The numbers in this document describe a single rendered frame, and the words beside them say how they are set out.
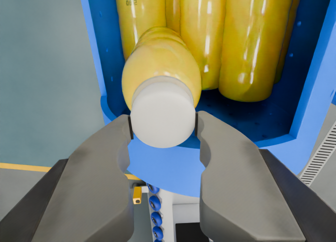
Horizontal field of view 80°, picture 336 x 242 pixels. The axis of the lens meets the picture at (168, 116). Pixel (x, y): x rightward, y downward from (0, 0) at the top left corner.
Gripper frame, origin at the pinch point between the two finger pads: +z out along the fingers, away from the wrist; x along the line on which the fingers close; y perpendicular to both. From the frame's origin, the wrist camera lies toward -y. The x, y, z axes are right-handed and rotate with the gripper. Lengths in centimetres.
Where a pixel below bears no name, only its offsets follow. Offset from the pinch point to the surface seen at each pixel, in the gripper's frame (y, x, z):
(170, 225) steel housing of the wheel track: 63, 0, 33
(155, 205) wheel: 45, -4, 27
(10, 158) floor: 104, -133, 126
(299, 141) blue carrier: 5.0, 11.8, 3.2
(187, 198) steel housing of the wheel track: 49, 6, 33
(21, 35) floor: 8, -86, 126
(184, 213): 51, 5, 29
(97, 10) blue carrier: -5.6, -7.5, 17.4
